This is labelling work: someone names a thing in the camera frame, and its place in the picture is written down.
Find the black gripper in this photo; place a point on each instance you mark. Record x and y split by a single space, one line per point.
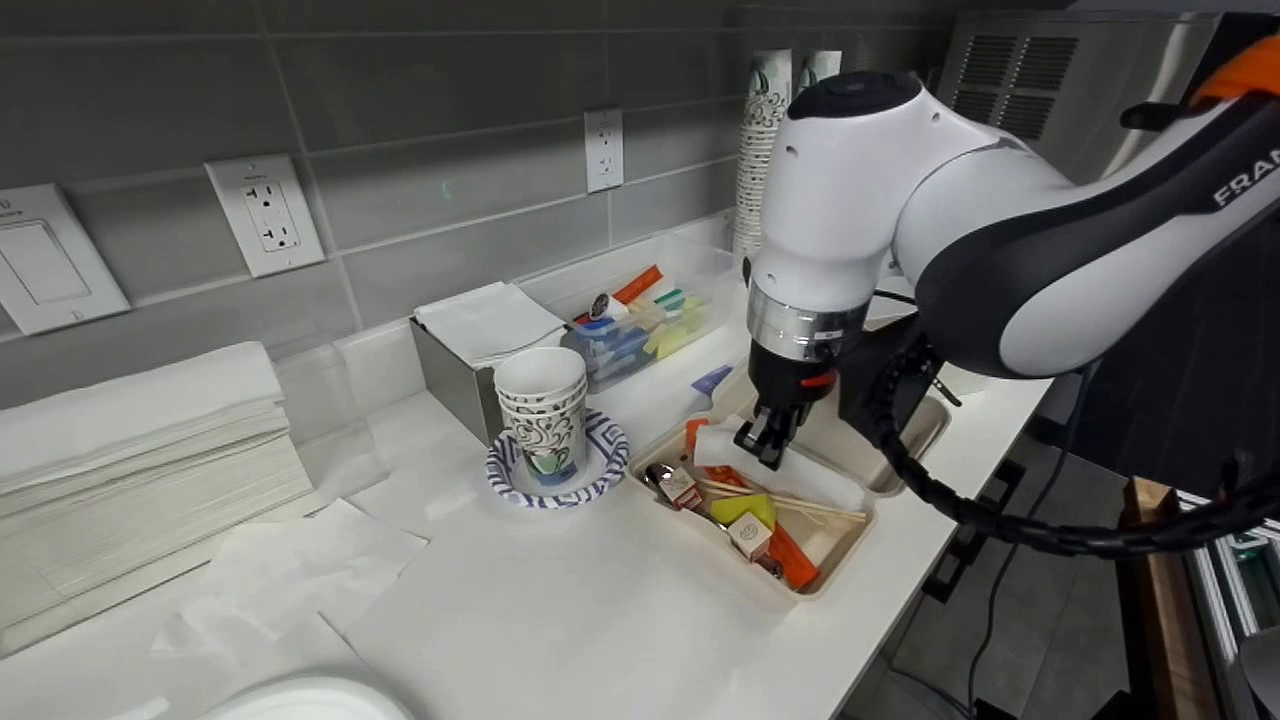
795 382

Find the white paper napkin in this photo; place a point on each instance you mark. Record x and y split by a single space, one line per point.
826 482

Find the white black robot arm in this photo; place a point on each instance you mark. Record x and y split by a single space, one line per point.
1015 226

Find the orange toy strip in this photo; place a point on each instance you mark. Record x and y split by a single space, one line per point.
692 439

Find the yellow toy food piece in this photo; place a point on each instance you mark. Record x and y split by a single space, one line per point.
740 511

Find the blue purple packet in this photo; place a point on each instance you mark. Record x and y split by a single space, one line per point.
710 387

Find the cream toy cube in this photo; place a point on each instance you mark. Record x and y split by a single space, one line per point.
750 532

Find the orange toy block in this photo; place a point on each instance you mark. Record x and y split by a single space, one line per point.
795 563

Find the tray of condiment packets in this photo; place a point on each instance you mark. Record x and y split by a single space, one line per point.
905 445

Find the green white sachet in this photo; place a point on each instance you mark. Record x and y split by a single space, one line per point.
678 316

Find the small blue patterned plate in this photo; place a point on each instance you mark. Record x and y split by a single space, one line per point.
607 460

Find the clear plastic sachet bin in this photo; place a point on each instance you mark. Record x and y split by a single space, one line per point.
640 326

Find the blue sachet pile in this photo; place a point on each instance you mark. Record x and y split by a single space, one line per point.
611 347

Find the orange sachet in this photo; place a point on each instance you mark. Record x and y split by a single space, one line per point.
637 285

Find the patterned paper cup stack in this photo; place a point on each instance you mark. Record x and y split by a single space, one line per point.
760 146
821 71

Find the grey tissue box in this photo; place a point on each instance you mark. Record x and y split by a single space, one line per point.
465 343

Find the wooden side furniture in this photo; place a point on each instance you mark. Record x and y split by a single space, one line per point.
1154 602

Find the paned cabinet door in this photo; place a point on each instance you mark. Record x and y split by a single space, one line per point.
1007 83

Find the metal framed panel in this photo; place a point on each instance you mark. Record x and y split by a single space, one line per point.
1234 625

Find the flat translucent paper sheet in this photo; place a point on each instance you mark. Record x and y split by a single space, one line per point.
285 575

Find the plain white plate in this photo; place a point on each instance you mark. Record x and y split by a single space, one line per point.
314 701

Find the folded paper towel stack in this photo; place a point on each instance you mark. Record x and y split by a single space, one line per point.
135 465

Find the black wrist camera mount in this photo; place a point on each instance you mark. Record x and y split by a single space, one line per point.
884 375

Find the black counter bracket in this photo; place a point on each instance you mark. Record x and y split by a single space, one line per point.
983 527

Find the white wall power outlet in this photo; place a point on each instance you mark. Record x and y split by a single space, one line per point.
607 149
267 214

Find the white wall switch plate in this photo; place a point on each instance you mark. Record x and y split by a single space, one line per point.
44 260

